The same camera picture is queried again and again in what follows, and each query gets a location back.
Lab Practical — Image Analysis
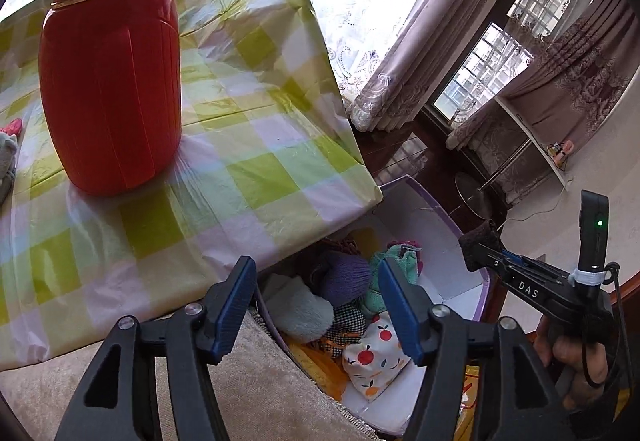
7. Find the beige plush cushion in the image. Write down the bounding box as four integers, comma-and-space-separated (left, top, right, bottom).
0, 303, 386, 441

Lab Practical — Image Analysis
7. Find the dark brown fuzzy cloth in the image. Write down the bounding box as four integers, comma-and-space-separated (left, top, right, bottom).
459, 220, 502, 272

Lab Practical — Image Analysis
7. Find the small pink orange toy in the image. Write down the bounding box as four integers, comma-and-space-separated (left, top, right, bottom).
547, 140, 576, 168

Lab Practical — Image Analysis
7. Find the grey pig plush toy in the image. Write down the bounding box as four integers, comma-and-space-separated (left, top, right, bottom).
0, 118, 23, 202

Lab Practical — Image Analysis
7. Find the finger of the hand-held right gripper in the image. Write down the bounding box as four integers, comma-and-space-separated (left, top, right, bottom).
497, 248, 572, 281
470, 242, 516, 279

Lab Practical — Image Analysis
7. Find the yellow printed plastic bag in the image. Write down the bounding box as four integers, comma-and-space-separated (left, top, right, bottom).
457, 363, 483, 424

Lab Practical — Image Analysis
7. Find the window with metal grille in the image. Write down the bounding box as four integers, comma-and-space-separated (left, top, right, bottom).
432, 0, 583, 124

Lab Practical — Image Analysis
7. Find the purple knit roll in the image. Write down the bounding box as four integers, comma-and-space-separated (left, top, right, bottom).
310, 251, 373, 307

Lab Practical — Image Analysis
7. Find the white standing table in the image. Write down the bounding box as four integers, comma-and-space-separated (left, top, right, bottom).
492, 94, 576, 189

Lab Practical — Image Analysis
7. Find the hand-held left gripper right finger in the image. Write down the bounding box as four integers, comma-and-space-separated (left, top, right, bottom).
376, 258, 576, 441

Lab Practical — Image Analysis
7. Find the red thermos jug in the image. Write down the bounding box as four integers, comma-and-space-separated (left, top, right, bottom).
39, 0, 183, 196

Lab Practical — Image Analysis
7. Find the black cord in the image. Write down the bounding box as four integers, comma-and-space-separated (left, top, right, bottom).
590, 262, 632, 384

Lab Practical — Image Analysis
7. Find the black white houndstooth cloth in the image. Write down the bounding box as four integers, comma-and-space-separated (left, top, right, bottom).
307, 303, 381, 362

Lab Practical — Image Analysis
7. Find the yellow green checkered tablecloth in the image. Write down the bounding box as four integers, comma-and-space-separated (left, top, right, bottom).
0, 0, 383, 372

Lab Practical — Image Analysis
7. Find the fruit print fabric pouch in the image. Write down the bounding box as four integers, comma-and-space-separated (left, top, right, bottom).
342, 311, 416, 403

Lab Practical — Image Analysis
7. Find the white floor cable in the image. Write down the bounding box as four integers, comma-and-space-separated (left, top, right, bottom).
505, 184, 573, 223

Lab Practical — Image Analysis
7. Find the mauve embroidered curtain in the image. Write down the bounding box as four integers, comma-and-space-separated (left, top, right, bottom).
347, 0, 548, 132
500, 0, 633, 162

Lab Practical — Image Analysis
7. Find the orange cloth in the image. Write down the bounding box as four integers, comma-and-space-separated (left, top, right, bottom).
290, 336, 351, 402

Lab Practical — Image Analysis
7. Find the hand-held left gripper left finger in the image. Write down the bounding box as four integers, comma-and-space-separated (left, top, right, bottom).
52, 255, 258, 441

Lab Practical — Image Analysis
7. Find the person's right hand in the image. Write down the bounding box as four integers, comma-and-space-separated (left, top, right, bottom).
532, 316, 613, 409

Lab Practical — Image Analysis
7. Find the metal stand with round base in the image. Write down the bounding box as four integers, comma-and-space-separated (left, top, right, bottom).
454, 131, 533, 222

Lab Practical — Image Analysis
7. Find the white box with purple edge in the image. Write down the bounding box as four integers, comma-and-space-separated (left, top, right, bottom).
255, 174, 493, 437

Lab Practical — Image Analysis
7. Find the green terry towel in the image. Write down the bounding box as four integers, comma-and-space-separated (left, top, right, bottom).
362, 243, 421, 317

